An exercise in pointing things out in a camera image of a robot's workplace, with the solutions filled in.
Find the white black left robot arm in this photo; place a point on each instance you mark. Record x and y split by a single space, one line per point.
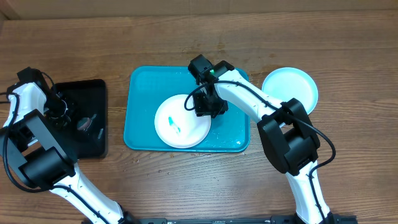
50 127

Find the yellow plate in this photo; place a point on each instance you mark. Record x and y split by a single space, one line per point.
310 102

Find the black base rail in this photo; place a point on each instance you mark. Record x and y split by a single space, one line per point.
276 219

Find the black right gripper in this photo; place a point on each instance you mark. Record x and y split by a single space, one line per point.
200 111

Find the cardboard backdrop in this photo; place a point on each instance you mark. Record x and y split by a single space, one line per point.
67 9

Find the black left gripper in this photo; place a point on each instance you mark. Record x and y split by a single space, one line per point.
61 122

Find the black water tray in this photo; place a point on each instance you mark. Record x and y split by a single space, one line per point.
87 98

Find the teal serving tray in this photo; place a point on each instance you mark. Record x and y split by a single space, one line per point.
152 85

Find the light blue plate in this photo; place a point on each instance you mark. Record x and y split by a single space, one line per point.
288 82

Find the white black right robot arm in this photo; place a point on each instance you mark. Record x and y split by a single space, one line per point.
289 140

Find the white plate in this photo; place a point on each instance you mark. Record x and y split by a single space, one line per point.
178 127

